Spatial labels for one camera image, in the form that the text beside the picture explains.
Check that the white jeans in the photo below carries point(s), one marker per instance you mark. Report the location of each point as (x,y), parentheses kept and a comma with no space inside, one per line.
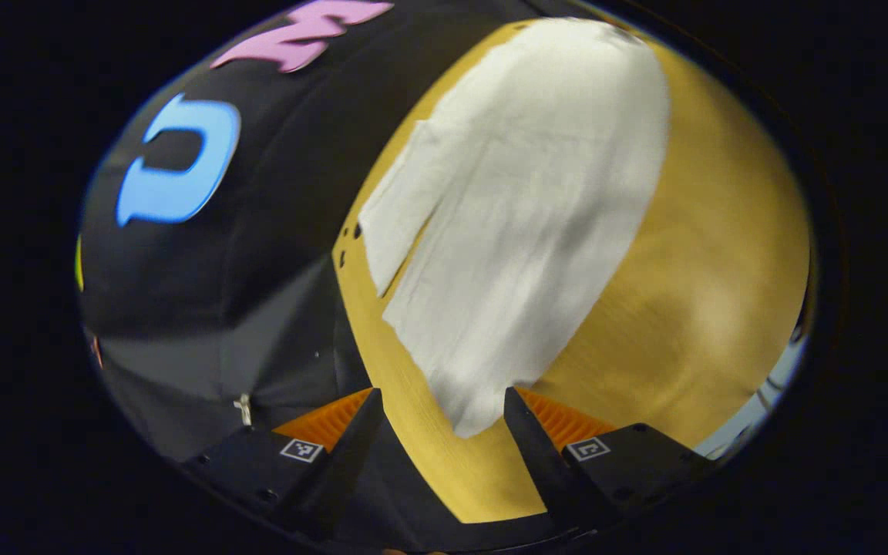
(521,231)

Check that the black backdrop cloth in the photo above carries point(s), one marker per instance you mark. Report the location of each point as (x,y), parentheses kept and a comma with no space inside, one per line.
(282,231)

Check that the white cloth clip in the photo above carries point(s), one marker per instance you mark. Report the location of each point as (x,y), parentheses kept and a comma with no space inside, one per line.
(243,408)

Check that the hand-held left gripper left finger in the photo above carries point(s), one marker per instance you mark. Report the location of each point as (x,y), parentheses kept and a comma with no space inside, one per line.
(351,462)

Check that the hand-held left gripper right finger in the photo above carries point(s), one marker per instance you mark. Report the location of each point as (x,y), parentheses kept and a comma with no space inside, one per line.
(536,455)

